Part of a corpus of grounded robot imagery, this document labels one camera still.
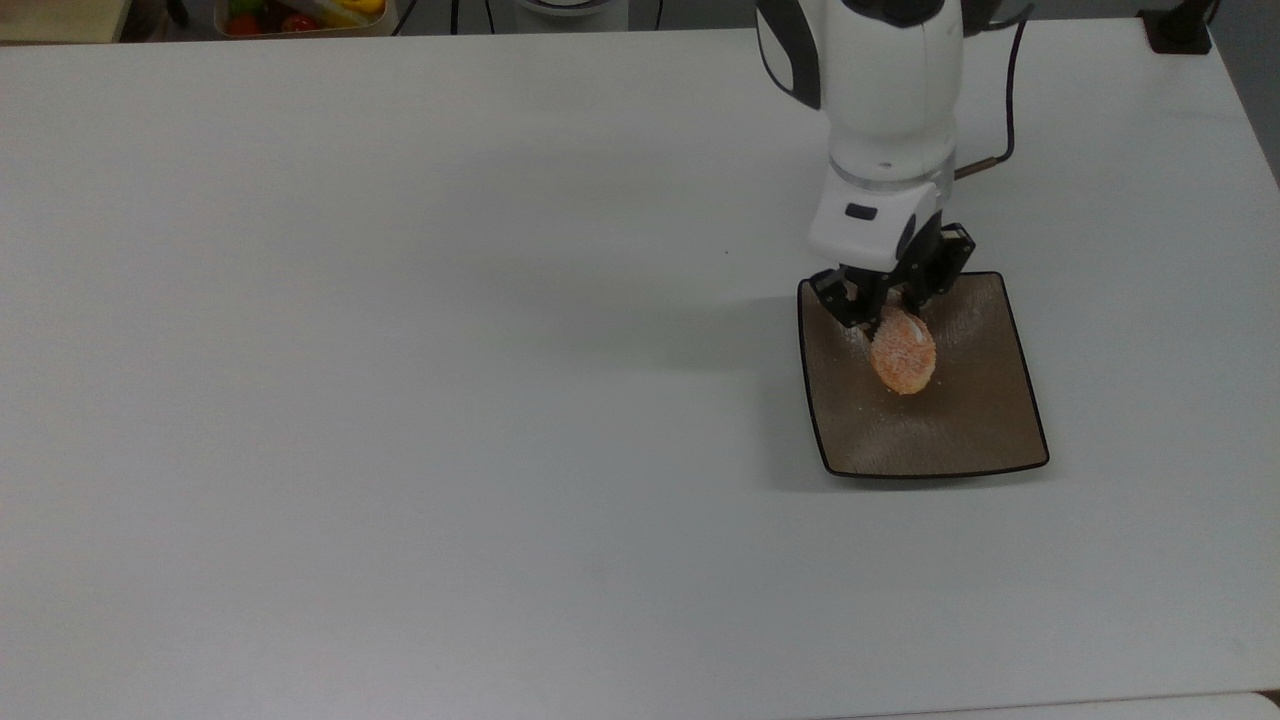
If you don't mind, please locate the beige box of toy food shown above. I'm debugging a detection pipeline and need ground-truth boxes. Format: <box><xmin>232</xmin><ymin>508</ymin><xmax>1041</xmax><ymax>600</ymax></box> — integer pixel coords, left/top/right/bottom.
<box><xmin>213</xmin><ymin>0</ymin><xmax>399</xmax><ymax>39</ymax></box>

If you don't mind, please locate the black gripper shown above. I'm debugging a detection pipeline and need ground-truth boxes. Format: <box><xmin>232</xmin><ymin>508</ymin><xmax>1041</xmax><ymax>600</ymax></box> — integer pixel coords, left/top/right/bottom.
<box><xmin>807</xmin><ymin>213</ymin><xmax>977</xmax><ymax>331</ymax></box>

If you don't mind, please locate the orange sugared bread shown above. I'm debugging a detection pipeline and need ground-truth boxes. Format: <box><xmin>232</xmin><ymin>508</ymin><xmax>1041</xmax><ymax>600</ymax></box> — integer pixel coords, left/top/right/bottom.
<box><xmin>868</xmin><ymin>306</ymin><xmax>939</xmax><ymax>396</ymax></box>

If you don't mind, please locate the square brown ceramic plate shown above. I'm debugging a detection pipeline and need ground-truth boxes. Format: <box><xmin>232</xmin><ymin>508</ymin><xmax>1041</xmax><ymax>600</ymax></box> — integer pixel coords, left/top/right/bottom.
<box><xmin>797</xmin><ymin>271</ymin><xmax>1051</xmax><ymax>479</ymax></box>

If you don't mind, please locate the wooden board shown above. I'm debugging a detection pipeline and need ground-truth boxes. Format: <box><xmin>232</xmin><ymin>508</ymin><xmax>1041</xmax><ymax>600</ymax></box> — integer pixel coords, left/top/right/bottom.
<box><xmin>0</xmin><ymin>0</ymin><xmax>131</xmax><ymax>43</ymax></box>

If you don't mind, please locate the black stand base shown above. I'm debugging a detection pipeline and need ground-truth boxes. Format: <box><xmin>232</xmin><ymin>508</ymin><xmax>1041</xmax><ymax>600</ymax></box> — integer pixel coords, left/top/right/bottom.
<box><xmin>1140</xmin><ymin>0</ymin><xmax>1216</xmax><ymax>55</ymax></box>

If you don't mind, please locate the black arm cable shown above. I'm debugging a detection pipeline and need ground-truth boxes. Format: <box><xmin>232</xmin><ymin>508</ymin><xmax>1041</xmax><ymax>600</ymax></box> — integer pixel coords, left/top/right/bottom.
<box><xmin>953</xmin><ymin>0</ymin><xmax>1036</xmax><ymax>183</ymax></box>

